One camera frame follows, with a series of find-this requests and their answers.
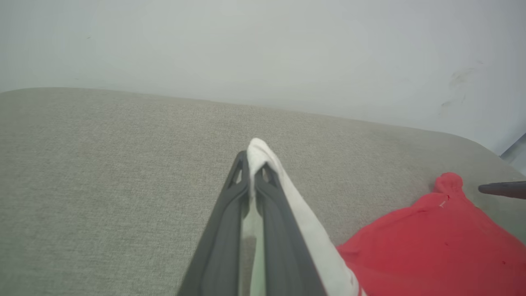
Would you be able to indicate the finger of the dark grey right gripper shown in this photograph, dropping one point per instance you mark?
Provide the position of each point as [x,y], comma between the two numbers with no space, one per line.
[505,189]

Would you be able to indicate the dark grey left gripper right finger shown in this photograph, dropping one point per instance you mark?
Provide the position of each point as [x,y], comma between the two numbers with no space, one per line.
[283,246]

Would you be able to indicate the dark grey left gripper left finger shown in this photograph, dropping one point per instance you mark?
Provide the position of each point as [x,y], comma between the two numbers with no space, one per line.
[222,246]

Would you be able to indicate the red and white jersey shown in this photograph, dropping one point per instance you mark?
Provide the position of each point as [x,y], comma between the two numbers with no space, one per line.
[431,246]

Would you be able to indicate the grey skirting strip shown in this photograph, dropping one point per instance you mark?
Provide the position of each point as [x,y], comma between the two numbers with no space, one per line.
[515,154]

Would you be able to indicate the grey fabric sofa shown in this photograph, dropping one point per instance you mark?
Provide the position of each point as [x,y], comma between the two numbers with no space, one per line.
[102,185]

